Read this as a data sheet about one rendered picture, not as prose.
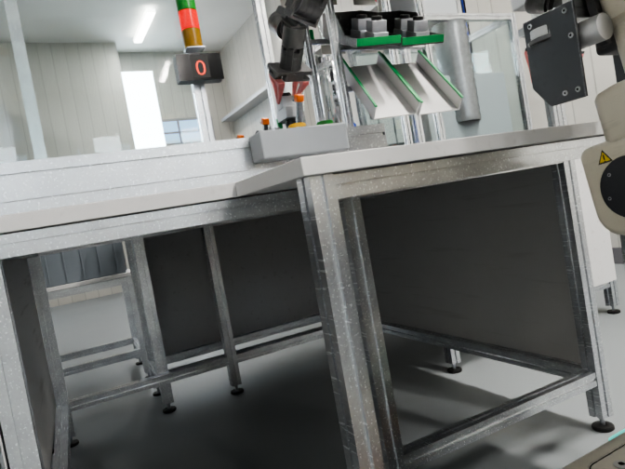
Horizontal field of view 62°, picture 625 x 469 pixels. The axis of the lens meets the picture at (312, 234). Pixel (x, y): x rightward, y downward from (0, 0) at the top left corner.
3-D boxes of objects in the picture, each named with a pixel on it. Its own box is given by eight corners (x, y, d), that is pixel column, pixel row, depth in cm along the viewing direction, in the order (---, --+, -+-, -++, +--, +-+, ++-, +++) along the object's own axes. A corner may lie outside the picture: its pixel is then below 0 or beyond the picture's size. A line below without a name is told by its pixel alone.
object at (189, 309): (522, 301, 324) (500, 163, 321) (164, 415, 232) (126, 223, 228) (479, 296, 358) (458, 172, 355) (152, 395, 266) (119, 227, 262)
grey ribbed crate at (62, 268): (128, 272, 295) (120, 231, 294) (2, 297, 269) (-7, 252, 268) (121, 270, 333) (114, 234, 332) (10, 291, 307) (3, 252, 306)
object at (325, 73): (360, 121, 233) (345, 36, 232) (332, 124, 227) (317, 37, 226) (345, 128, 246) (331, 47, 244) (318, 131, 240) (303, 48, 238)
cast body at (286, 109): (301, 116, 138) (297, 89, 137) (286, 117, 136) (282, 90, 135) (289, 123, 145) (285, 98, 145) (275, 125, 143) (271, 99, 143)
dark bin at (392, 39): (401, 44, 145) (401, 15, 141) (356, 47, 141) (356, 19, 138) (361, 34, 169) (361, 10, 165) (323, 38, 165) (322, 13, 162)
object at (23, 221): (578, 144, 148) (576, 134, 148) (-46, 240, 85) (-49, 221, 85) (342, 194, 276) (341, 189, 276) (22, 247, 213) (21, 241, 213)
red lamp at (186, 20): (202, 26, 140) (198, 7, 140) (183, 26, 138) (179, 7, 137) (197, 33, 144) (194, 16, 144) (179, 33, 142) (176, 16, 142)
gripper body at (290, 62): (266, 69, 135) (269, 40, 131) (301, 68, 139) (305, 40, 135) (275, 79, 131) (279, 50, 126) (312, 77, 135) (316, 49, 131)
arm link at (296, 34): (289, 25, 124) (311, 24, 126) (278, 15, 128) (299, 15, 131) (286, 54, 128) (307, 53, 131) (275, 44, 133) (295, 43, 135)
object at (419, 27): (429, 42, 150) (431, 16, 147) (415, 44, 149) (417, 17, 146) (415, 39, 157) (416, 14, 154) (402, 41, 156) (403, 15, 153)
